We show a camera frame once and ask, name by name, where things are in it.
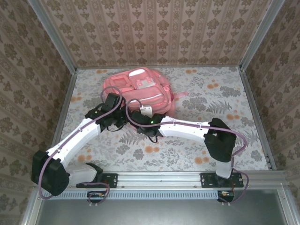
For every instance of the pink backpack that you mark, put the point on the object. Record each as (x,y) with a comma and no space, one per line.
(140,93)

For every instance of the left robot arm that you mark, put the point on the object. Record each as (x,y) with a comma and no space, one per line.
(77,138)

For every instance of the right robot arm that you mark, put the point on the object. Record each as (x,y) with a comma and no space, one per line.
(182,129)

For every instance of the floral table cover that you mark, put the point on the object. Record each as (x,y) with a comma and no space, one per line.
(175,152)

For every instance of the black connector board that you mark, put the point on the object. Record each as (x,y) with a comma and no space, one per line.
(96,197)
(226,195)

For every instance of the grey metal panel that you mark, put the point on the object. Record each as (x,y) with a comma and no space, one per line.
(152,213)

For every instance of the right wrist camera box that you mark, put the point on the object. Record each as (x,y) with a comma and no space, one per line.
(146,110)

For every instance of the aluminium side rail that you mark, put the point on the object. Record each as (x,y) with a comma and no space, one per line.
(69,80)
(250,93)

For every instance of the aluminium mounting rail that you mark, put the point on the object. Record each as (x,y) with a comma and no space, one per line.
(159,180)

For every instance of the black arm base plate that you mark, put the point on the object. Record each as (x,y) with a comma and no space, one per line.
(206,180)
(112,180)

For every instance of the aluminium back rail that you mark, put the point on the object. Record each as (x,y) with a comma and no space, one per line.
(211,66)

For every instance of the aluminium frame post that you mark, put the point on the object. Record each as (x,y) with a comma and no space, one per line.
(260,35)
(54,35)

